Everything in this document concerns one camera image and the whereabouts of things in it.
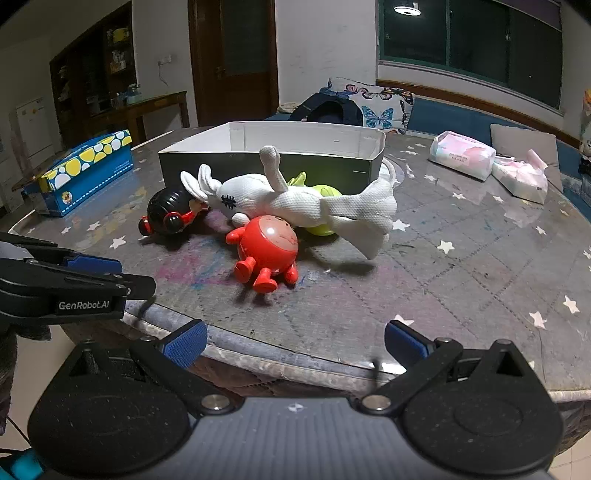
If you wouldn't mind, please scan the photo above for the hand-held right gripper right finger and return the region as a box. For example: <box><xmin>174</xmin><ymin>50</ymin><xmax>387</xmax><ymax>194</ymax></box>
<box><xmin>360</xmin><ymin>319</ymin><xmax>536</xmax><ymax>416</ymax></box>

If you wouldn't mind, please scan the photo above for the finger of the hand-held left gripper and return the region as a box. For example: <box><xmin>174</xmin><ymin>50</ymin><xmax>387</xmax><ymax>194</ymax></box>
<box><xmin>0</xmin><ymin>261</ymin><xmax>157</xmax><ymax>302</ymax></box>
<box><xmin>0</xmin><ymin>233</ymin><xmax>123</xmax><ymax>278</ymax></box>

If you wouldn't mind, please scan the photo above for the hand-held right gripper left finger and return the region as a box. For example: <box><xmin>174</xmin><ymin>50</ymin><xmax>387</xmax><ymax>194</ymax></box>
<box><xmin>60</xmin><ymin>318</ymin><xmax>236</xmax><ymax>416</ymax></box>

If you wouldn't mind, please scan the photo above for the red round toy figure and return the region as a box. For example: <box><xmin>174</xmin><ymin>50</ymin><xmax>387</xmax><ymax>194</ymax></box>
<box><xmin>225</xmin><ymin>215</ymin><xmax>300</xmax><ymax>292</ymax></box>

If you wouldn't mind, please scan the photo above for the white plush rabbit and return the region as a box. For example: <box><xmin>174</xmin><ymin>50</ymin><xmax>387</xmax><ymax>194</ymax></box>
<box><xmin>180</xmin><ymin>145</ymin><xmax>399</xmax><ymax>260</ymax></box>

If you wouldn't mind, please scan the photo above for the green toy figure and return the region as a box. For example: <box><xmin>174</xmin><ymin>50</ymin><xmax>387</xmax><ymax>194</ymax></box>
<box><xmin>286</xmin><ymin>172</ymin><xmax>345</xmax><ymax>237</ymax></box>

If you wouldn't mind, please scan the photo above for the white cardboard box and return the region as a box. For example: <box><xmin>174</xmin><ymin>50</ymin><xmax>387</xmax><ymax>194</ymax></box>
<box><xmin>158</xmin><ymin>121</ymin><xmax>387</xmax><ymax>197</ymax></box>

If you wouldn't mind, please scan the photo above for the black-haired doll with red headphones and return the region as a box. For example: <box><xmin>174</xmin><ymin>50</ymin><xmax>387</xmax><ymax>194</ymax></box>
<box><xmin>139</xmin><ymin>187</ymin><xmax>211</xmax><ymax>243</ymax></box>

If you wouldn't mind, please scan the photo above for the blue box with yellow spots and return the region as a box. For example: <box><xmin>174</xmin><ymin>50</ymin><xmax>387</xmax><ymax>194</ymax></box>
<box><xmin>24</xmin><ymin>130</ymin><xmax>134</xmax><ymax>217</ymax></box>

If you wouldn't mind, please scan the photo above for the white refrigerator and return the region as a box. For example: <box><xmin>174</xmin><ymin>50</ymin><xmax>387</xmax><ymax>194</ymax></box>
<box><xmin>16</xmin><ymin>97</ymin><xmax>54</xmax><ymax>158</ymax></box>

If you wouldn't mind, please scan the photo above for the wooden side table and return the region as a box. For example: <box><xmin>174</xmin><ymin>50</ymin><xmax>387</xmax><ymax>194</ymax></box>
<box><xmin>99</xmin><ymin>91</ymin><xmax>190</xmax><ymax>144</ymax></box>

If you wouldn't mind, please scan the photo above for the pink white tissue pack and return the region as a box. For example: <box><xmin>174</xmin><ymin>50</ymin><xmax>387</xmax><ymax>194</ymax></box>
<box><xmin>428</xmin><ymin>131</ymin><xmax>497</xmax><ymax>182</ymax></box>

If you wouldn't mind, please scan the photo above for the wooden display cabinet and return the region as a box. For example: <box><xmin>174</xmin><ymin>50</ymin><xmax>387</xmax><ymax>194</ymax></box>
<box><xmin>50</xmin><ymin>4</ymin><xmax>139</xmax><ymax>134</ymax></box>

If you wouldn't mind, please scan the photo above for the opened pink tissue pack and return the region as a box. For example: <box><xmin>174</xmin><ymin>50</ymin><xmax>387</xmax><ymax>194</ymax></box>
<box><xmin>492</xmin><ymin>150</ymin><xmax>549</xmax><ymax>204</ymax></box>

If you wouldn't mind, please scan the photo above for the grey cushion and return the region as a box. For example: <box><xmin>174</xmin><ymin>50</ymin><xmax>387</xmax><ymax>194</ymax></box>
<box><xmin>489</xmin><ymin>124</ymin><xmax>565</xmax><ymax>192</ymax></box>

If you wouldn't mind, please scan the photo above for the butterfly print pillow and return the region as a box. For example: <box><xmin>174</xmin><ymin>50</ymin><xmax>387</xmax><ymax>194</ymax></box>
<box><xmin>318</xmin><ymin>78</ymin><xmax>415</xmax><ymax>134</ymax></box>

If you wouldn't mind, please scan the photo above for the dark blue backpack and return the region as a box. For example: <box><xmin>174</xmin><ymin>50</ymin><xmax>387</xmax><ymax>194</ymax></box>
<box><xmin>290</xmin><ymin>92</ymin><xmax>365</xmax><ymax>127</ymax></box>

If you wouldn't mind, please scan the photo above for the brown wooden door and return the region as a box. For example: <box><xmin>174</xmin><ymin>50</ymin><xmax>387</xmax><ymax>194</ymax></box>
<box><xmin>188</xmin><ymin>0</ymin><xmax>280</xmax><ymax>127</ymax></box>

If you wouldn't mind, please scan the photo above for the dark window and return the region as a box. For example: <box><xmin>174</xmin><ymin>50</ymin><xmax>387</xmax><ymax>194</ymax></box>
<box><xmin>378</xmin><ymin>0</ymin><xmax>568</xmax><ymax>112</ymax></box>

